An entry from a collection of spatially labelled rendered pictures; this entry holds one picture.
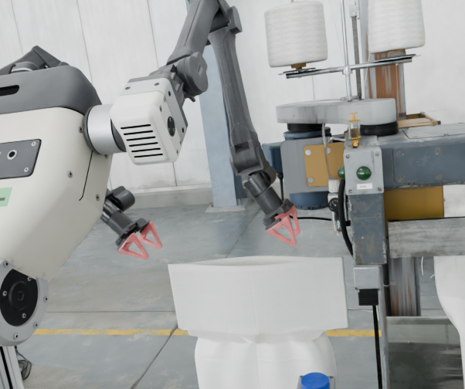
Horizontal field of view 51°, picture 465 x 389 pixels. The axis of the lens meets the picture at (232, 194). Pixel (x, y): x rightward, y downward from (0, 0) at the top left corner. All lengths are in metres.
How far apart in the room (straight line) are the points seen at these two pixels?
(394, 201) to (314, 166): 0.25
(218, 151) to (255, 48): 1.38
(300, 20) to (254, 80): 5.03
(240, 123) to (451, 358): 0.97
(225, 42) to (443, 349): 1.11
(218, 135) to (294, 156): 4.59
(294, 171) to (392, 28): 0.48
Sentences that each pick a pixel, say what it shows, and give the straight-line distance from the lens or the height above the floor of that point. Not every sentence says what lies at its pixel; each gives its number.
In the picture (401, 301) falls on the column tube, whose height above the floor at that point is 0.74.
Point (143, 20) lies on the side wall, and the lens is 6.83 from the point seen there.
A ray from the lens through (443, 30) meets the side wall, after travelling 6.32.
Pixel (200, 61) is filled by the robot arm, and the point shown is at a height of 1.55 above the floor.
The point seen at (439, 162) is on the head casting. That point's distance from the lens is 1.09.
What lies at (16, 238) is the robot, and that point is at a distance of 0.85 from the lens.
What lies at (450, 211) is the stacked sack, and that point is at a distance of 4.15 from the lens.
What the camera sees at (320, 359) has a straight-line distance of 1.38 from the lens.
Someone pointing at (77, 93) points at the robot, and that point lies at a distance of 0.93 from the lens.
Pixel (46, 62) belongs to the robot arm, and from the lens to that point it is 1.57.
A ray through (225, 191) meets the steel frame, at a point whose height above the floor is 0.24.
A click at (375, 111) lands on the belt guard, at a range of 1.18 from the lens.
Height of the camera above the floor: 1.49
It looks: 12 degrees down
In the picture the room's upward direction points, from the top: 7 degrees counter-clockwise
